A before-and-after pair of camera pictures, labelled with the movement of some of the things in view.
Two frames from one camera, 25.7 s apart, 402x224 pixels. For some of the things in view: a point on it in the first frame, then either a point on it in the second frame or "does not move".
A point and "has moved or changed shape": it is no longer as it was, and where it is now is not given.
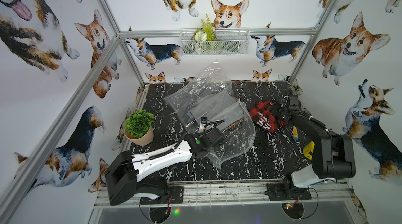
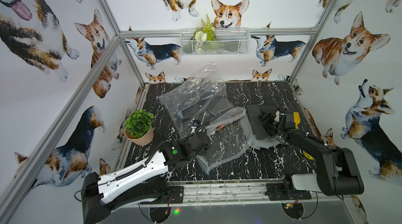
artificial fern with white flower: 206,33 does not move
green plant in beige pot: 138,127 does not move
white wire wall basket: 231,42 does not move
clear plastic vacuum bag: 210,94 has moved or changed shape
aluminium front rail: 324,192 does not move
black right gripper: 275,107 -> 267,122
